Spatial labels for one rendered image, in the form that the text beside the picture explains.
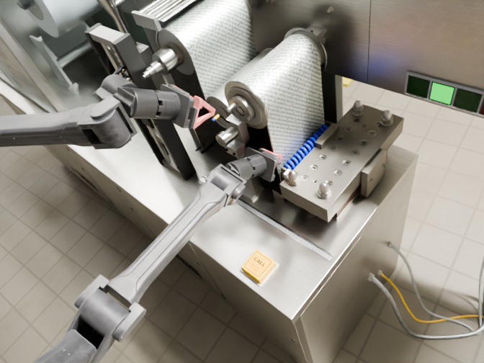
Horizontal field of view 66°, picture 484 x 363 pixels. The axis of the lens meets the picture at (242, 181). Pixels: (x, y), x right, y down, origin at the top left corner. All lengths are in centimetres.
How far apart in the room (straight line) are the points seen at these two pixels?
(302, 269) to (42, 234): 218
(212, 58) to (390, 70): 48
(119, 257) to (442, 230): 184
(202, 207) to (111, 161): 81
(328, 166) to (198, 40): 49
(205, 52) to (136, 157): 61
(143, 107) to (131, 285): 33
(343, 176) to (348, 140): 14
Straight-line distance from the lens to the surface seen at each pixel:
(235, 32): 115
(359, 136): 117
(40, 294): 265
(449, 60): 103
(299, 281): 105
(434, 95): 109
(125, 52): 105
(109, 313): 74
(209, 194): 85
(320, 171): 108
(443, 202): 233
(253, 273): 105
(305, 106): 110
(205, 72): 110
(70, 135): 78
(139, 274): 76
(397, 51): 107
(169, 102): 78
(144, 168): 147
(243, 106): 95
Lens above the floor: 185
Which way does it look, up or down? 49 degrees down
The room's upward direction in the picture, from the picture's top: 19 degrees counter-clockwise
